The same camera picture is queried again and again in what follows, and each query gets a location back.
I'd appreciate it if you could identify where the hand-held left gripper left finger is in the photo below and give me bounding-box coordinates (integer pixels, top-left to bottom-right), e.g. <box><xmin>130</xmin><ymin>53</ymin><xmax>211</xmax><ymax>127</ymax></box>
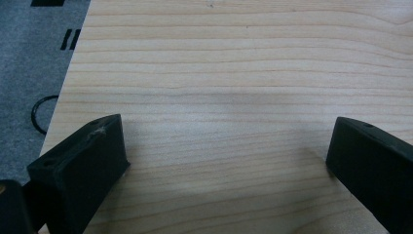
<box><xmin>26</xmin><ymin>113</ymin><xmax>131</xmax><ymax>234</ymax></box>

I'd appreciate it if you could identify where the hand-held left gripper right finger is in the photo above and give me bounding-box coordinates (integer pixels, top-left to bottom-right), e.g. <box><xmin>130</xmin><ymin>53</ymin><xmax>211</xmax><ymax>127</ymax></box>
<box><xmin>325</xmin><ymin>116</ymin><xmax>413</xmax><ymax>234</ymax></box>

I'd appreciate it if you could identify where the black cable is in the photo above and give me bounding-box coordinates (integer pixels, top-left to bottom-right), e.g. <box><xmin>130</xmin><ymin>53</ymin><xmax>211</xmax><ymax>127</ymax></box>
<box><xmin>30</xmin><ymin>95</ymin><xmax>60</xmax><ymax>137</ymax></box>

